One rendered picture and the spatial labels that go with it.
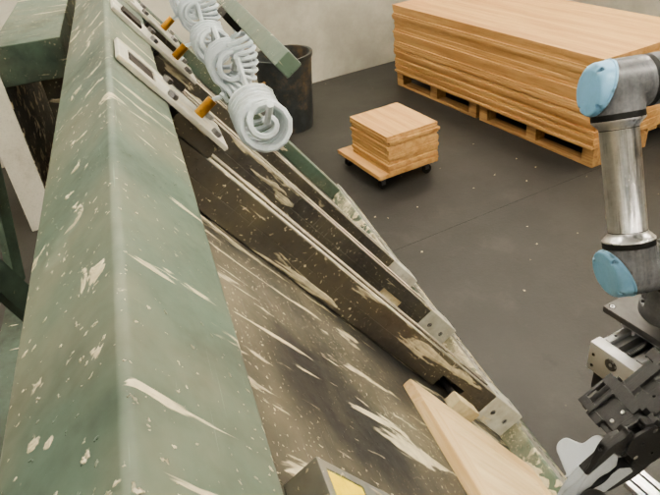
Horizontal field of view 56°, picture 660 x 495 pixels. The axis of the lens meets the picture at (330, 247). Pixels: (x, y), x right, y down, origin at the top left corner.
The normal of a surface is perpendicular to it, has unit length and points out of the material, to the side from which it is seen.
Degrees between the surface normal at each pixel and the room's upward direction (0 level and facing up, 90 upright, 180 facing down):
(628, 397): 36
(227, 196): 90
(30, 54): 90
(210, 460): 54
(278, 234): 90
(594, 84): 83
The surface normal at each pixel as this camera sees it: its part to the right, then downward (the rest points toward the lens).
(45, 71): 0.30, 0.50
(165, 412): 0.71, -0.69
